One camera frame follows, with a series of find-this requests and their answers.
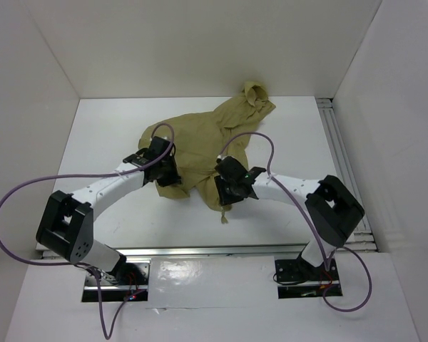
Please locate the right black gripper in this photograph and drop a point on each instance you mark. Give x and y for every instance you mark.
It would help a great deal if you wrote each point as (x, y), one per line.
(225, 198)

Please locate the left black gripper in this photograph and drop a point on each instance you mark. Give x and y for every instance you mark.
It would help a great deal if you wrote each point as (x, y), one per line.
(173, 179)

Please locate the olive yellow jacket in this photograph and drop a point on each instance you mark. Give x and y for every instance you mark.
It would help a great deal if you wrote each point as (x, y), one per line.
(199, 138)

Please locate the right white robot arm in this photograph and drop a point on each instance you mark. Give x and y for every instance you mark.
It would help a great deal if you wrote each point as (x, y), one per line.
(329, 208)

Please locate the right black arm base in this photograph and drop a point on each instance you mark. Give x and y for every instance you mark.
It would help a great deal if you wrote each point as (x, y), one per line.
(293, 270)

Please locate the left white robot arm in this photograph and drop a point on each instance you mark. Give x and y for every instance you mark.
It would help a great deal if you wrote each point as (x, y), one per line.
(66, 227)

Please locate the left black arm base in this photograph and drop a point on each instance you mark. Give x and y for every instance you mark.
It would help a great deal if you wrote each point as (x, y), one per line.
(124, 273)

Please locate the right side aluminium rail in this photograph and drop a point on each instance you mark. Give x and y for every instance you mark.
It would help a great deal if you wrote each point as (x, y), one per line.
(334, 139)

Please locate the aluminium rail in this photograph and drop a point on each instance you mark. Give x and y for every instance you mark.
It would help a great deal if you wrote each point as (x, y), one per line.
(334, 139)
(222, 250)

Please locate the front aluminium rail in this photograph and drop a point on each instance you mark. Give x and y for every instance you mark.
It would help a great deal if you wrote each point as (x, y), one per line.
(222, 250)

